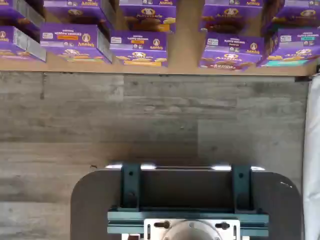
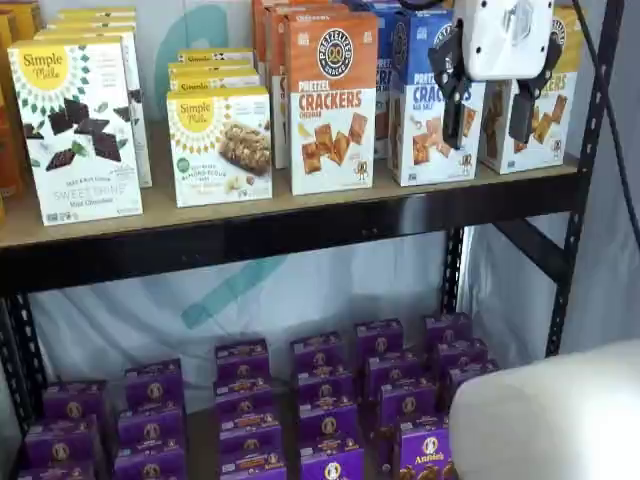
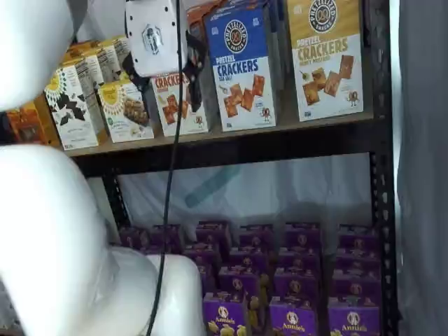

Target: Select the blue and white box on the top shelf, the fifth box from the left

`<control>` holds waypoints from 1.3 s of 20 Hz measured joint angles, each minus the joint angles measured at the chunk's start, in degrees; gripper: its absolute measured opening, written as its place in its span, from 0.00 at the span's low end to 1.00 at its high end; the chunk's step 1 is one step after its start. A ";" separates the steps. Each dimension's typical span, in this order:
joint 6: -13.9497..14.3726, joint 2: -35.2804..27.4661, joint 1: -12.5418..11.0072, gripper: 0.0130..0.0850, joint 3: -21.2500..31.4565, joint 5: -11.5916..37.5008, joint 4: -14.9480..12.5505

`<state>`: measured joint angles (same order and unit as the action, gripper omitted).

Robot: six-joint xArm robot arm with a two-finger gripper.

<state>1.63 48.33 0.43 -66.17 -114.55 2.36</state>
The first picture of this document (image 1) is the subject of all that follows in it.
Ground wooden shelf board under purple boxes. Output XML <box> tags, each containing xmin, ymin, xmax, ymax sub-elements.
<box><xmin>0</xmin><ymin>0</ymin><xmax>320</xmax><ymax>77</ymax></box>

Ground purple Annie's snack box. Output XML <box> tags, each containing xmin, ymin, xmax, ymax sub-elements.
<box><xmin>258</xmin><ymin>27</ymin><xmax>320</xmax><ymax>68</ymax></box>
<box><xmin>200</xmin><ymin>0</ymin><xmax>266</xmax><ymax>35</ymax></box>
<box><xmin>43</xmin><ymin>0</ymin><xmax>116</xmax><ymax>29</ymax></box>
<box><xmin>0</xmin><ymin>0</ymin><xmax>46</xmax><ymax>35</ymax></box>
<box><xmin>264</xmin><ymin>0</ymin><xmax>320</xmax><ymax>33</ymax></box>
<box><xmin>0</xmin><ymin>24</ymin><xmax>47</xmax><ymax>63</ymax></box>
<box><xmin>118</xmin><ymin>0</ymin><xmax>177</xmax><ymax>34</ymax></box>
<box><xmin>109</xmin><ymin>29</ymin><xmax>169</xmax><ymax>68</ymax></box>
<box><xmin>39</xmin><ymin>23</ymin><xmax>113</xmax><ymax>65</ymax></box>
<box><xmin>198</xmin><ymin>31</ymin><xmax>266</xmax><ymax>72</ymax></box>

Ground shiny metal bar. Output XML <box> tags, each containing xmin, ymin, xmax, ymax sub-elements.
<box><xmin>104</xmin><ymin>163</ymin><xmax>266</xmax><ymax>172</ymax></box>

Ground white mounting plate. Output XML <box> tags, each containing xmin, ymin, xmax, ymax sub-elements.
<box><xmin>143</xmin><ymin>218</ymin><xmax>241</xmax><ymax>240</ymax></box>

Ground white side curtain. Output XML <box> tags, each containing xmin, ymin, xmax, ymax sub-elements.
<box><xmin>302</xmin><ymin>73</ymin><xmax>320</xmax><ymax>240</ymax></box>

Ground grey rounded base plate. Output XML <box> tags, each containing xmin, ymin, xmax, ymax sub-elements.
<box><xmin>70</xmin><ymin>167</ymin><xmax>302</xmax><ymax>240</ymax></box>

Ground teal aluminium frame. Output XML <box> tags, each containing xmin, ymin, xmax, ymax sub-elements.
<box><xmin>107</xmin><ymin>162</ymin><xmax>270</xmax><ymax>237</ymax></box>

